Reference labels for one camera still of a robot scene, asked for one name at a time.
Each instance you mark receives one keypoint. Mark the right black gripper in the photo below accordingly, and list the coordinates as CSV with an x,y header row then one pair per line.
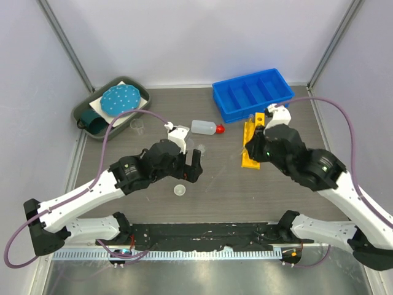
x,y
253,145

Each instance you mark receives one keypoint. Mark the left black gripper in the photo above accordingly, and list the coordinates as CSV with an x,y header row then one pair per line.
x,y
190,173

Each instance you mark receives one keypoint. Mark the thin clear test tube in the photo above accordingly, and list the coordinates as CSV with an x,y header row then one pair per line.
x,y
216,175

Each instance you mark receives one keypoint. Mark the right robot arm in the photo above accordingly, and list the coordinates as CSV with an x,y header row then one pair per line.
x,y
367,237

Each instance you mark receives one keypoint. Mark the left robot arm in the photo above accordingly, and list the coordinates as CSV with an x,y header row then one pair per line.
x,y
58,221

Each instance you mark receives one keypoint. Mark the small translucent plastic cup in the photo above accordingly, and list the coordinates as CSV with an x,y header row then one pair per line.
x,y
179,190

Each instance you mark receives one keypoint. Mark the white squeeze bottle red cap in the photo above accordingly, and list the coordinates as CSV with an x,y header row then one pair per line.
x,y
206,127

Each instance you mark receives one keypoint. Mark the blue divided plastic bin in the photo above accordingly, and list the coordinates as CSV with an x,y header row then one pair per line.
x,y
239,97

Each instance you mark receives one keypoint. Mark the clear glass beaker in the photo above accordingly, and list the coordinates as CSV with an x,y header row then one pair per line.
x,y
137,126

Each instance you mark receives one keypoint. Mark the blue dotted plate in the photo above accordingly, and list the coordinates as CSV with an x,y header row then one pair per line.
x,y
119,99

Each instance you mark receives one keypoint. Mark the dark green mug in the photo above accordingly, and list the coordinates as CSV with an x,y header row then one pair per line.
x,y
91,122

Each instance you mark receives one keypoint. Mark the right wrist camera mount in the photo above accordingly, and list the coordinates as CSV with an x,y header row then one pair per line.
x,y
278,115

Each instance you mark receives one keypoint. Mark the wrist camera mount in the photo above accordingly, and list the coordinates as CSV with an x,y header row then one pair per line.
x,y
278,115
178,134

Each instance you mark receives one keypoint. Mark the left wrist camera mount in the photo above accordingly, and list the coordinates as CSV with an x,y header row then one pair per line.
x,y
178,134

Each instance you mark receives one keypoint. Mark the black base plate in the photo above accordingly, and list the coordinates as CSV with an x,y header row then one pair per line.
x,y
207,237

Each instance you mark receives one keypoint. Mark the white slotted cable duct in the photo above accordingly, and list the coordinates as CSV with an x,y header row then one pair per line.
x,y
80,254

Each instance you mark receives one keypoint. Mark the right aluminium frame post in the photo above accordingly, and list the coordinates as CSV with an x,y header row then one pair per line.
x,y
345,23

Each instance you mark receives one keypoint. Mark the aluminium frame post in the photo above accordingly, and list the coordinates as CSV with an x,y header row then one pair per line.
x,y
65,43
345,23

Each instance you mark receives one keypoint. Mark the left aluminium frame post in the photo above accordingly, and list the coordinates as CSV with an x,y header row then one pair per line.
x,y
65,43

